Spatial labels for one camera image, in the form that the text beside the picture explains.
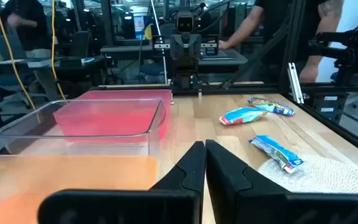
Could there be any silver aluminium bracket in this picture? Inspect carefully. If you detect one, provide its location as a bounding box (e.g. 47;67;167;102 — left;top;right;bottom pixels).
287;62;304;105

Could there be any yellow extension cable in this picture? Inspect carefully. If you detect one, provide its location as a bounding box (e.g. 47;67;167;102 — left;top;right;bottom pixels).
50;0;67;100
0;0;37;110

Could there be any dark cluttered desk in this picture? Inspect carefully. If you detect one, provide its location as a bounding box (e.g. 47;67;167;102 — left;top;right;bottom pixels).
0;55;105;75

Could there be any white hanging cable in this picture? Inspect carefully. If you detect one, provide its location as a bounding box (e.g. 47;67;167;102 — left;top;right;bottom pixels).
149;0;169;85

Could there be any clear plastic bin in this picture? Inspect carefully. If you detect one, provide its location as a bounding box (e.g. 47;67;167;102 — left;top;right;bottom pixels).
0;98;167;157

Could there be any dark laptop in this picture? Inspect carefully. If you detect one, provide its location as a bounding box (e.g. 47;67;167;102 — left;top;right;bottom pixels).
199;49;238;60

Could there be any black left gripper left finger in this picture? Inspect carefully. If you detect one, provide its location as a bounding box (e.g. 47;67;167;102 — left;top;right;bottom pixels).
37;141;206;224

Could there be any light blue red-ended bar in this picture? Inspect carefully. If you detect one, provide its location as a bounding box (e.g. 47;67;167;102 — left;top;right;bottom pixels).
219;107;267;126

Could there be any round woven beige mat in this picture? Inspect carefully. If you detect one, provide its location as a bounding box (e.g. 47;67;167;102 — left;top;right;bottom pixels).
257;154;358;194

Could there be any pink translucent plastic bin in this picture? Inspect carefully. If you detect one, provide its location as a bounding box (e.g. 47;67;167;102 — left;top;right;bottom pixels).
53;89;173;144

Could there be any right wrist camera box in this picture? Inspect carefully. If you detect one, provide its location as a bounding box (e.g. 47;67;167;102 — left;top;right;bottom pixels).
176;11;195;34

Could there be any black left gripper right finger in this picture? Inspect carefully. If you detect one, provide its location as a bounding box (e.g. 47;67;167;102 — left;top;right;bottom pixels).
205;139;358;224

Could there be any blue chewy granola bar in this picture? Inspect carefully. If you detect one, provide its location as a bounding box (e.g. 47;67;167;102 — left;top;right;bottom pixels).
248;134;304;174
247;96;296;116

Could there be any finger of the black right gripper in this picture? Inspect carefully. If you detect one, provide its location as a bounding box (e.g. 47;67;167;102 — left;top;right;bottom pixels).
152;35;167;57
205;34;220;57

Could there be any dark grey desk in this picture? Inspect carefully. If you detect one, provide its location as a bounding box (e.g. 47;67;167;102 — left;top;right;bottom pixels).
100;45;248;75

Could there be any orange translucent plastic bin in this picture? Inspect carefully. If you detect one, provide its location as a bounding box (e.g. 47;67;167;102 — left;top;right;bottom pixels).
0;154;158;224

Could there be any person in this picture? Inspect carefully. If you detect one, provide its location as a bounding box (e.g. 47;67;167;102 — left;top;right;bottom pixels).
2;0;52;58
218;0;344;83

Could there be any black box with white labels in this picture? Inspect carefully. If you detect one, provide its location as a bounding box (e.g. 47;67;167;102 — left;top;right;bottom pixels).
309;91;343;124

